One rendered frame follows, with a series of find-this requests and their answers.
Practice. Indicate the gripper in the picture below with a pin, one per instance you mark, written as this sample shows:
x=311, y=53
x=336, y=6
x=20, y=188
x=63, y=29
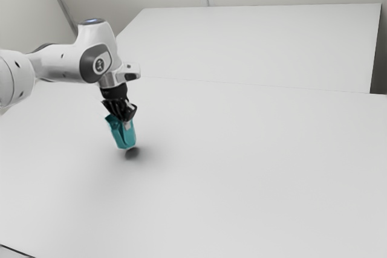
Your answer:
x=116, y=102

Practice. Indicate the teal faceted mug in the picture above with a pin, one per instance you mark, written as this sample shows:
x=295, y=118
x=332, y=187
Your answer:
x=124, y=135

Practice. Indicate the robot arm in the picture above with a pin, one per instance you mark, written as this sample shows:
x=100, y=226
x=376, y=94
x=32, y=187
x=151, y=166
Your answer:
x=60, y=61

